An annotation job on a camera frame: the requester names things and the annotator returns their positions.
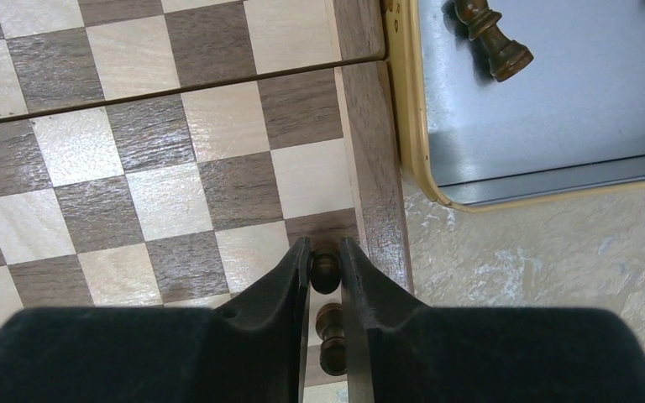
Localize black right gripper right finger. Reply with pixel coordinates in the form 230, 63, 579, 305
340, 238, 423, 402

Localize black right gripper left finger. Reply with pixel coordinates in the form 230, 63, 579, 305
211, 238, 312, 402

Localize dark pawn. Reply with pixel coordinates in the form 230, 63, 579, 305
454, 0, 534, 82
310, 243, 342, 295

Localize wooden chess board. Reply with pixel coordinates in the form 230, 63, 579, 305
0, 1, 411, 402

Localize dark pawn in tray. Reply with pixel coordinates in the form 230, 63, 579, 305
454, 0, 534, 82

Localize gold metal tin tray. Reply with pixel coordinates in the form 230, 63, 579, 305
381, 1, 645, 212

